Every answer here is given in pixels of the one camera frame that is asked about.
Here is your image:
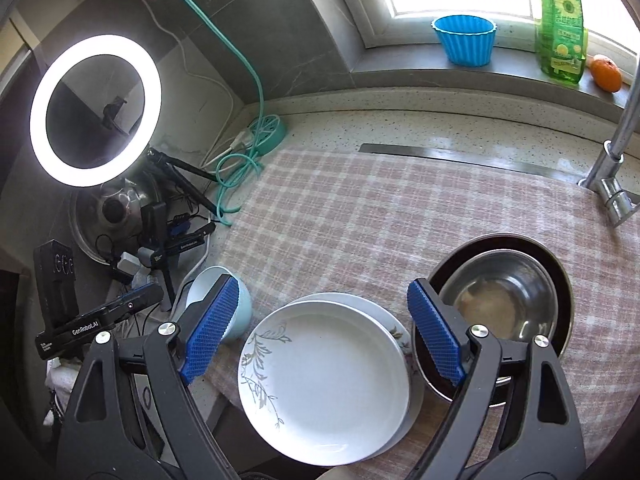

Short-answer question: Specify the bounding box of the white power cable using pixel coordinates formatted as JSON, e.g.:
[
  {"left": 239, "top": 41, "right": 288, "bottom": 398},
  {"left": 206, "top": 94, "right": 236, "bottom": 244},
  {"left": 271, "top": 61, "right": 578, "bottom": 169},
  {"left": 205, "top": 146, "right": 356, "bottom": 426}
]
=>
[{"left": 130, "top": 0, "right": 251, "bottom": 171}]

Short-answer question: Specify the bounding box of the light blue bowl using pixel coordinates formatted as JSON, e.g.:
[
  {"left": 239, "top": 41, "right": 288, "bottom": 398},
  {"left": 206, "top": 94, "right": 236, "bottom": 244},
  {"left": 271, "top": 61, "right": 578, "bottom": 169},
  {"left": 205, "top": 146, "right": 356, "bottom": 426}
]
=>
[{"left": 185, "top": 266, "right": 253, "bottom": 345}]

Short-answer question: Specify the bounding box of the black tripod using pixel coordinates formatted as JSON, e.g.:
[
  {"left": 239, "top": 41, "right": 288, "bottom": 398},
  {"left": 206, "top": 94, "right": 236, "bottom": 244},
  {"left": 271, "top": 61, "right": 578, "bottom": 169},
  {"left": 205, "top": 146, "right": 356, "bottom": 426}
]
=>
[{"left": 145, "top": 147, "right": 221, "bottom": 216}]

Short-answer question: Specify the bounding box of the white plate brown leaf print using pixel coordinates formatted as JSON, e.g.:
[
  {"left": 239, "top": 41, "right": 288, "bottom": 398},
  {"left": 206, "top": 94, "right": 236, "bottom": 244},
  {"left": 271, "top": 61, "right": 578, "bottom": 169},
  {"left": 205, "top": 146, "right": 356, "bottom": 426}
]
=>
[{"left": 280, "top": 292, "right": 425, "bottom": 451}]

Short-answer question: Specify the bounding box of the white window frame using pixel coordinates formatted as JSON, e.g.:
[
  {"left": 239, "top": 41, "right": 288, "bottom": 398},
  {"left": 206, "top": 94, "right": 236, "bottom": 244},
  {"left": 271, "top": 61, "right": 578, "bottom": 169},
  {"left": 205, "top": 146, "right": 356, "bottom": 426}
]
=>
[{"left": 322, "top": 0, "right": 640, "bottom": 61}]

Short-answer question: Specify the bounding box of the white power adapter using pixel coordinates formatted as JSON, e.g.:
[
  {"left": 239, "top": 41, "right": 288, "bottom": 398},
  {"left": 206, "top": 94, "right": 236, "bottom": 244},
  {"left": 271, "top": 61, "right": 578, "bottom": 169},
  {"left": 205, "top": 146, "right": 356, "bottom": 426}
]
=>
[{"left": 117, "top": 255, "right": 141, "bottom": 281}]

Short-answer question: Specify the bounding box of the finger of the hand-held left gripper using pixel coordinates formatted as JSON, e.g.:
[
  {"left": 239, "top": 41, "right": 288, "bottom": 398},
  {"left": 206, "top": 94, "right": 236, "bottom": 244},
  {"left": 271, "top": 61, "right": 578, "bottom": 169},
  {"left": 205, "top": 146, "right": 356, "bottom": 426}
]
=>
[{"left": 102, "top": 282, "right": 166, "bottom": 318}]

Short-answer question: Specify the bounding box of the teal round holder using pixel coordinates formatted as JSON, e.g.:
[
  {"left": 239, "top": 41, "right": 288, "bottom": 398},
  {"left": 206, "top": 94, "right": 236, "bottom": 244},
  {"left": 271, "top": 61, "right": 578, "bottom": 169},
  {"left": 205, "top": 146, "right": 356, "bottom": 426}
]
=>
[{"left": 247, "top": 115, "right": 288, "bottom": 157}]

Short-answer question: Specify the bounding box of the steel faucet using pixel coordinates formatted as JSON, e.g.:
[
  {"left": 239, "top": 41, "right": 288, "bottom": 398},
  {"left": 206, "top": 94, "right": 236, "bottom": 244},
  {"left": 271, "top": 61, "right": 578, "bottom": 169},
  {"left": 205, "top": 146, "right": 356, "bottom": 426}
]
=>
[{"left": 577, "top": 75, "right": 640, "bottom": 231}]

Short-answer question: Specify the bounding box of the orange fruit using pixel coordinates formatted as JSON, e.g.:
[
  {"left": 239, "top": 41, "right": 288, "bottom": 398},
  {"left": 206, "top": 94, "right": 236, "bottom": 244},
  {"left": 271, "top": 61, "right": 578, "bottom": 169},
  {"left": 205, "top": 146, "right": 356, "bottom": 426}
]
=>
[{"left": 590, "top": 55, "right": 623, "bottom": 93}]

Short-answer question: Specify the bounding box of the black charger box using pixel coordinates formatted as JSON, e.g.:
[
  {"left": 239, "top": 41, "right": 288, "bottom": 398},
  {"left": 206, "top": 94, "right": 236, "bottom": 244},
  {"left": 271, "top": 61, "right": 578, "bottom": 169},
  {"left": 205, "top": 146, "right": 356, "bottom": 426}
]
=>
[{"left": 34, "top": 241, "right": 81, "bottom": 321}]

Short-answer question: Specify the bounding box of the steel sink rim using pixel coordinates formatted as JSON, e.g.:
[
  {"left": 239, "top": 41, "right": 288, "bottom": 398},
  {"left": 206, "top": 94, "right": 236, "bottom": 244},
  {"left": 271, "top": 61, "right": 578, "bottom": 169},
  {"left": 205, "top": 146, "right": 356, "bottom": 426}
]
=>
[{"left": 359, "top": 143, "right": 588, "bottom": 182}]

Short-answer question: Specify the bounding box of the teal hose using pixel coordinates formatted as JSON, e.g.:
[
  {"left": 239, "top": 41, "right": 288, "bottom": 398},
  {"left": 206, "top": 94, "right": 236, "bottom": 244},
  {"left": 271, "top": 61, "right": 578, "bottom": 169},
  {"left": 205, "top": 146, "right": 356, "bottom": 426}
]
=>
[{"left": 152, "top": 0, "right": 273, "bottom": 228}]

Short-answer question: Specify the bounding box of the large dark steel bowl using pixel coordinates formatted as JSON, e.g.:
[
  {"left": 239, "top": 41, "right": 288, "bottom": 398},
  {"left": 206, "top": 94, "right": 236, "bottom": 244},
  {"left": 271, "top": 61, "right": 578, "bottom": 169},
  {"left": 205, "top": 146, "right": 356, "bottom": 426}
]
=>
[{"left": 411, "top": 232, "right": 575, "bottom": 408}]

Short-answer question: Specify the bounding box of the black device on stand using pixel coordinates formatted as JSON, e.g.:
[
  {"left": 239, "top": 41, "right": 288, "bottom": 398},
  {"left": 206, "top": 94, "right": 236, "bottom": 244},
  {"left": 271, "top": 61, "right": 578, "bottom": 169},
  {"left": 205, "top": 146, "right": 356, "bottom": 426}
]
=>
[{"left": 137, "top": 201, "right": 217, "bottom": 311}]

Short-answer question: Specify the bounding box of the pink checked cloth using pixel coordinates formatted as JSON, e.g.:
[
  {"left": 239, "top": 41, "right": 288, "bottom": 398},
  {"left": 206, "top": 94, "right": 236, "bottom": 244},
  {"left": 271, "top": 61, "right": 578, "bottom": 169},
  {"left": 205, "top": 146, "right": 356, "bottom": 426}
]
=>
[{"left": 205, "top": 147, "right": 640, "bottom": 480}]

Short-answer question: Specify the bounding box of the green dish soap bottle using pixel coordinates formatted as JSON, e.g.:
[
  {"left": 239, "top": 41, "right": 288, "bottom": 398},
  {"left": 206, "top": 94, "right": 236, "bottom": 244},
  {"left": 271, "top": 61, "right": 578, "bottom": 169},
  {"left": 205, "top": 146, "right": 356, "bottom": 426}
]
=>
[{"left": 534, "top": 0, "right": 588, "bottom": 86}]

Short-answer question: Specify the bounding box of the steel pot lid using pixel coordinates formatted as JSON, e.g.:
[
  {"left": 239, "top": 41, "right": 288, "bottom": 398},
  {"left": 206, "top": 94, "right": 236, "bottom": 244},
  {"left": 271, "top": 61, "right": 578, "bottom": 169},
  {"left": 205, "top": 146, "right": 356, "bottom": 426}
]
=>
[{"left": 70, "top": 175, "right": 166, "bottom": 266}]

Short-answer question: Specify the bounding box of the red steel bowl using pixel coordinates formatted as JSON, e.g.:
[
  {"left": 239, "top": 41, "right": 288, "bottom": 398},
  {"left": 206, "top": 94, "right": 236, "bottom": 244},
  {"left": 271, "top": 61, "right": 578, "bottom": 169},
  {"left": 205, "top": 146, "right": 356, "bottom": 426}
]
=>
[{"left": 437, "top": 248, "right": 560, "bottom": 356}]

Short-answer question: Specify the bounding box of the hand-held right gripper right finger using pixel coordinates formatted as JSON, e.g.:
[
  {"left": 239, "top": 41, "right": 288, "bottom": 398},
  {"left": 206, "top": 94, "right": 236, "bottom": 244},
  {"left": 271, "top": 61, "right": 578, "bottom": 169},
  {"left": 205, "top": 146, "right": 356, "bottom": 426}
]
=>
[{"left": 406, "top": 277, "right": 587, "bottom": 480}]

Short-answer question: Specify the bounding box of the white plate grey leaf print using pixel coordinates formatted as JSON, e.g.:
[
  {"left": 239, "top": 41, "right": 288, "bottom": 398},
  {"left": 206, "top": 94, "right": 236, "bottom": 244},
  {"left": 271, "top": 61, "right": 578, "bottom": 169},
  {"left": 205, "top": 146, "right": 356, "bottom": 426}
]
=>
[{"left": 237, "top": 300, "right": 412, "bottom": 453}]

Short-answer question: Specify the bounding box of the person's left hand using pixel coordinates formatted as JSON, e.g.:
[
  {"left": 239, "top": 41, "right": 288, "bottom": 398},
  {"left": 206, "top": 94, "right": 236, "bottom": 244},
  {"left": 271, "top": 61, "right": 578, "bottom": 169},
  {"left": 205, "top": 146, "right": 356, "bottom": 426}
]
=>
[{"left": 46, "top": 357, "right": 76, "bottom": 411}]

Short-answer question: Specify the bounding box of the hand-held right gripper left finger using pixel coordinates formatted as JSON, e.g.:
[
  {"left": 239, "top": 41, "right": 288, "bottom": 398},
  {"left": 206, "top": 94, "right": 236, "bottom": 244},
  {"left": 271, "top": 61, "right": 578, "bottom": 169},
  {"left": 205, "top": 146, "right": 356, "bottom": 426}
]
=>
[{"left": 56, "top": 274, "right": 241, "bottom": 480}]

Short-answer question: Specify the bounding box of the blue fluted silicone cup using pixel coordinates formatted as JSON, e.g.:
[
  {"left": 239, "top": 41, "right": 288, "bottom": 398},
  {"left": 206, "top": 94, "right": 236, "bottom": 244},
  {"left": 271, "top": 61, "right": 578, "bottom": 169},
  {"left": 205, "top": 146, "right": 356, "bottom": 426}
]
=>
[{"left": 431, "top": 14, "right": 498, "bottom": 67}]

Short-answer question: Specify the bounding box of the ring light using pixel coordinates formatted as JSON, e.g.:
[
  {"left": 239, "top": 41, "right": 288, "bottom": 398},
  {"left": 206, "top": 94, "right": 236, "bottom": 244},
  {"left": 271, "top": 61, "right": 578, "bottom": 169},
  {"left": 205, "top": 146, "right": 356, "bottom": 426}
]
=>
[{"left": 29, "top": 34, "right": 163, "bottom": 187}]

